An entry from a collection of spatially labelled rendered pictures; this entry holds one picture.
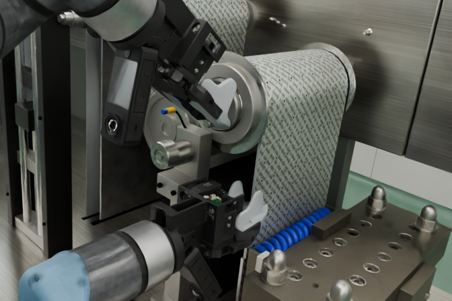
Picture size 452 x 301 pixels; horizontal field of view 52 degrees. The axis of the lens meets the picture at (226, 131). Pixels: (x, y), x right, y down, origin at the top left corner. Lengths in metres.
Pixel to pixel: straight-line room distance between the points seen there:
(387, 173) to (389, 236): 2.72
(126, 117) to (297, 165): 0.34
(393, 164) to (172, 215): 3.06
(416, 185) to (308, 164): 2.74
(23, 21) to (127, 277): 0.27
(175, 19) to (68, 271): 0.28
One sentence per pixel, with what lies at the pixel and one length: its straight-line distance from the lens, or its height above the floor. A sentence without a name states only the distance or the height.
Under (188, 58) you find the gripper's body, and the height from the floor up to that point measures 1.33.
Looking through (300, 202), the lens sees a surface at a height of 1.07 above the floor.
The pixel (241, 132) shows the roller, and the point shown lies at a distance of 0.64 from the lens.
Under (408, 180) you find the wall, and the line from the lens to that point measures 3.52.
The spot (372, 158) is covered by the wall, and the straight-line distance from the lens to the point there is 3.58.
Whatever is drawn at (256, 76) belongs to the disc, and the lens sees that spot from 0.63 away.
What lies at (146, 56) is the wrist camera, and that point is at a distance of 0.51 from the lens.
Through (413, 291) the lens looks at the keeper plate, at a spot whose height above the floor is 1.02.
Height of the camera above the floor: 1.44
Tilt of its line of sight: 20 degrees down
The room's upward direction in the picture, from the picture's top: 6 degrees clockwise
